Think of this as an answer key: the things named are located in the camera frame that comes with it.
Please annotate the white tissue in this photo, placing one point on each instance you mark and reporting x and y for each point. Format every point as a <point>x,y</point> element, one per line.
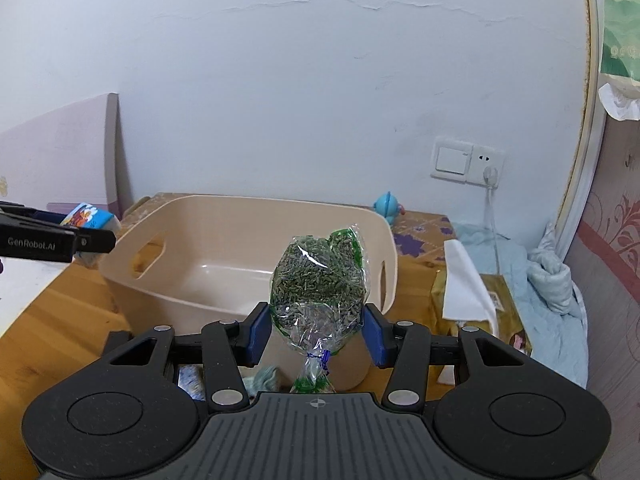
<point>465,285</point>

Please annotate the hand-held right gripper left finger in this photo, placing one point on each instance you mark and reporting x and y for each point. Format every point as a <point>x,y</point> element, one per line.
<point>260,332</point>

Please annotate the blue orange cartoon box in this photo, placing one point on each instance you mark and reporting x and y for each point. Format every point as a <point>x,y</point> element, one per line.
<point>90,217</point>

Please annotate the blue toy figure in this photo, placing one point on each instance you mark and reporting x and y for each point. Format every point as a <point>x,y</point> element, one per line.
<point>387,207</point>

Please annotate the gold tissue box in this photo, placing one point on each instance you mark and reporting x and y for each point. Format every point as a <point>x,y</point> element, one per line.
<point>505,305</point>

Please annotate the white curved frame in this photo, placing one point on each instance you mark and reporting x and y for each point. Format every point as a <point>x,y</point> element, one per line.
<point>590,110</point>

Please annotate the light blue blanket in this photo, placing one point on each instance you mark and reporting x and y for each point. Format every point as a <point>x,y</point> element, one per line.
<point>555,305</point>

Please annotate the pink purple wooden board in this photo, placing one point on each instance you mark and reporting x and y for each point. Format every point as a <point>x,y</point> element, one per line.
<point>60,160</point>

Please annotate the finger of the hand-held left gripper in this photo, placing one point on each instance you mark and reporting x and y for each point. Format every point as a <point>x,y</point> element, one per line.
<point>95,242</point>
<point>15,210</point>

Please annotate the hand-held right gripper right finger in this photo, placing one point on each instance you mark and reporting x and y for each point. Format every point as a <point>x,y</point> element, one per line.
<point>376,337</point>

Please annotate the green checked cloth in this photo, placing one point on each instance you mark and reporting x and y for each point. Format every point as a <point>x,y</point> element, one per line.
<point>262,379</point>

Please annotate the white wall switch socket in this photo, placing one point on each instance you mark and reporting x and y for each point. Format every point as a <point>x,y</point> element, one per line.
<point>460,160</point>

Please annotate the beige plastic basin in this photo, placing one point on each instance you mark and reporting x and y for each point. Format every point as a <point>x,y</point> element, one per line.
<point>200,230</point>

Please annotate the white sheet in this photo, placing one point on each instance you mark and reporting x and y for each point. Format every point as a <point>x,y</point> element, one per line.
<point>25,290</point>

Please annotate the green tissue package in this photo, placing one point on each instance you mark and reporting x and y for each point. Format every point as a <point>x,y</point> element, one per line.
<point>622,25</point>

